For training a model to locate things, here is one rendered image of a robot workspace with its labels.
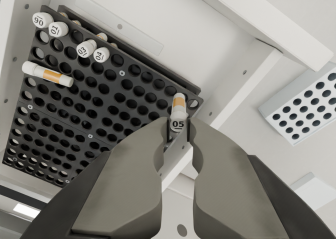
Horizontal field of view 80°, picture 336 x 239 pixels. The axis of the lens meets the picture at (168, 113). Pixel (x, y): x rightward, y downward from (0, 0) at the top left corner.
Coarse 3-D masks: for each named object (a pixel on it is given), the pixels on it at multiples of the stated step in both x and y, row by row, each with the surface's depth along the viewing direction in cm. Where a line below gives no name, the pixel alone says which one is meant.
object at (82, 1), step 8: (80, 0) 22; (88, 0) 22; (80, 8) 23; (88, 8) 23; (96, 8) 23; (104, 8) 23; (96, 16) 23; (104, 16) 23; (112, 16) 23; (112, 24) 23; (120, 24) 23; (128, 24) 23; (120, 32) 24; (128, 32) 24; (136, 32) 24; (136, 40) 24; (144, 40) 24; (152, 40) 24; (152, 48) 24; (160, 48) 24
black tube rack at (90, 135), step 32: (96, 32) 22; (64, 64) 23; (96, 64) 23; (160, 64) 24; (32, 96) 22; (64, 96) 22; (96, 96) 22; (128, 96) 22; (160, 96) 22; (32, 128) 25; (64, 128) 24; (96, 128) 24; (128, 128) 24; (32, 160) 28; (64, 160) 27
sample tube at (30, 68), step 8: (24, 64) 20; (32, 64) 20; (24, 72) 20; (32, 72) 20; (40, 72) 20; (48, 72) 20; (56, 72) 20; (56, 80) 20; (64, 80) 20; (72, 80) 21
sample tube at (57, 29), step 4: (72, 20) 21; (76, 20) 21; (52, 24) 18; (56, 24) 18; (60, 24) 18; (64, 24) 18; (80, 24) 21; (48, 28) 18; (52, 28) 18; (56, 28) 18; (60, 28) 18; (64, 28) 18; (52, 32) 18; (56, 32) 18; (60, 32) 18; (64, 32) 18; (56, 36) 18; (60, 36) 18
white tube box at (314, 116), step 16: (304, 80) 32; (320, 80) 30; (272, 96) 36; (288, 96) 32; (304, 96) 32; (320, 96) 32; (272, 112) 33; (288, 112) 33; (304, 112) 33; (320, 112) 33; (288, 128) 36; (304, 128) 36; (320, 128) 34
